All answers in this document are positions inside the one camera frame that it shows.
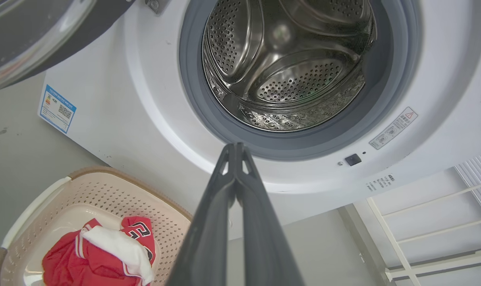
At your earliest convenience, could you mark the washing machine door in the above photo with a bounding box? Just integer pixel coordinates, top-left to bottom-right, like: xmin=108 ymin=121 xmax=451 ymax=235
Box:
xmin=0 ymin=0 xmax=135 ymax=96

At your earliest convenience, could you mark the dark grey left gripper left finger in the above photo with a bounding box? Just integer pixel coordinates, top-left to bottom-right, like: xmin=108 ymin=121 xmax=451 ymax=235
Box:
xmin=166 ymin=144 xmax=237 ymax=286

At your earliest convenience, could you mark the white slatted panel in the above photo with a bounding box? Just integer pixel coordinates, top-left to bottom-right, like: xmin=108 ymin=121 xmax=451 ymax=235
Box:
xmin=454 ymin=150 xmax=481 ymax=217

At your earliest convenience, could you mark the white metal rack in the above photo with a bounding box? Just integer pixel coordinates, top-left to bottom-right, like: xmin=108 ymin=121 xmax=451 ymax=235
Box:
xmin=365 ymin=179 xmax=481 ymax=286

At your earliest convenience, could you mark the white front-load washing machine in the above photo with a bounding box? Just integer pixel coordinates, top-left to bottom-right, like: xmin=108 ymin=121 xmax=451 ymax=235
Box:
xmin=38 ymin=0 xmax=481 ymax=241

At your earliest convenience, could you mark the red basketball jersey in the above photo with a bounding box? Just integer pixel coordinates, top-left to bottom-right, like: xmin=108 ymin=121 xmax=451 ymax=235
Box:
xmin=42 ymin=216 xmax=156 ymax=286

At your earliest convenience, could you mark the beige perforated laundry basket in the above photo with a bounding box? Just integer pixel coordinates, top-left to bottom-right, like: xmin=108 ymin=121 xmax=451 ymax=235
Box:
xmin=0 ymin=166 xmax=193 ymax=286

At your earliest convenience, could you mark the white cloth garment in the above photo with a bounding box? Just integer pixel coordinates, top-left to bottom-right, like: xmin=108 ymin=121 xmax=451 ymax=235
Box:
xmin=81 ymin=226 xmax=155 ymax=286

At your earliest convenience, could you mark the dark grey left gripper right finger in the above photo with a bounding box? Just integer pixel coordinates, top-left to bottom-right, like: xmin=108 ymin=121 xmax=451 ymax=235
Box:
xmin=236 ymin=143 xmax=304 ymax=286

